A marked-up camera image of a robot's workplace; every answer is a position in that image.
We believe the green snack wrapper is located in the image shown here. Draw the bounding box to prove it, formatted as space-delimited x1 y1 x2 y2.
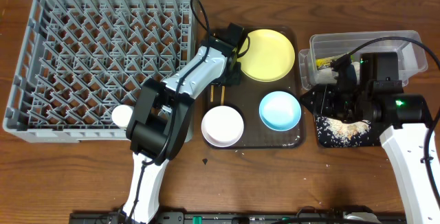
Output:
316 54 346 70

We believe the pink bowl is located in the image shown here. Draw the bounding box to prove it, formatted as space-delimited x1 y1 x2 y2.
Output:
201 106 245 148

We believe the light blue bowl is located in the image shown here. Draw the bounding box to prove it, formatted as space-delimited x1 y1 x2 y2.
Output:
258 91 302 132

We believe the small white cup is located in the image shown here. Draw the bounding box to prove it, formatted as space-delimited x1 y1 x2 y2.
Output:
111 104 133 129

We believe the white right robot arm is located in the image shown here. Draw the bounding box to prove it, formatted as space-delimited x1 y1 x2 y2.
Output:
300 52 439 223

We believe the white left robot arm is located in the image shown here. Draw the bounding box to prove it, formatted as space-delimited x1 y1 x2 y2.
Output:
122 23 250 223

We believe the black waste bin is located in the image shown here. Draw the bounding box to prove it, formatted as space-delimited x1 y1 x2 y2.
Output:
302 84 386 148

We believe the yellow round plate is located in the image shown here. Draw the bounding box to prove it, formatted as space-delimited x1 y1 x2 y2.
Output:
238 29 296 82

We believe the rice pile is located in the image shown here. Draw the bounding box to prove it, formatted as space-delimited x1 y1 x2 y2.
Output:
315 116 371 148

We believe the dark brown serving tray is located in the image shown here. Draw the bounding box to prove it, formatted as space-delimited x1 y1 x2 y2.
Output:
204 27 306 149

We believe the clear plastic bin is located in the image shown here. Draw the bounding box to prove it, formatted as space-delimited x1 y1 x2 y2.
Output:
298 30 428 90

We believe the grey plastic dish rack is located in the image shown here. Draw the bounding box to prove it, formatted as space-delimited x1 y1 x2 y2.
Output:
3 0 197 143

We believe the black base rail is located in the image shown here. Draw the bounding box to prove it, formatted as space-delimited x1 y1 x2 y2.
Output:
69 206 406 224

